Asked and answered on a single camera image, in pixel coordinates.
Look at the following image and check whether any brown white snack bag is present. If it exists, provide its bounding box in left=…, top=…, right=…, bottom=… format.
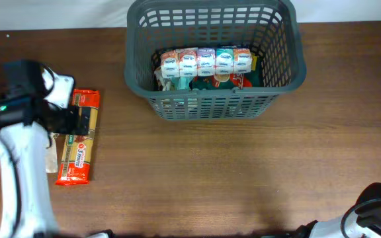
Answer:
left=154, top=67, right=174, bottom=91

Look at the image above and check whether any small pale green packet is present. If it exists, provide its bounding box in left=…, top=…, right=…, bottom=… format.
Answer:
left=170, top=77, right=194, bottom=91

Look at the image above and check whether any grey plastic basket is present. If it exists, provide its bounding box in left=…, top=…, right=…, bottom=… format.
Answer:
left=124, top=0, right=306, bottom=121

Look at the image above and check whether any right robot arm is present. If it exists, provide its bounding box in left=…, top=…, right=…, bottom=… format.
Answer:
left=90, top=105, right=381, bottom=237

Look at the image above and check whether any beige paper bag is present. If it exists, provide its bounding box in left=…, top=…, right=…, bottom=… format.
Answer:
left=45, top=133, right=58, bottom=173

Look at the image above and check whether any Kleenex tissue multipack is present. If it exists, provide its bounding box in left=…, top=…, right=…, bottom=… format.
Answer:
left=156, top=46, right=256, bottom=79

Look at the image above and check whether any green Nescafe coffee bag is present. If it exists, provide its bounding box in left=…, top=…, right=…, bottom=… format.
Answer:
left=190, top=55, right=261, bottom=90

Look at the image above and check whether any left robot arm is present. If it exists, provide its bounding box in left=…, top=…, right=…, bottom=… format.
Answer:
left=0, top=59, right=81, bottom=237

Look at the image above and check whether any San Remo spaghetti pack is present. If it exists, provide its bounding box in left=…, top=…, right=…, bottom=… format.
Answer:
left=56, top=89, right=101, bottom=186

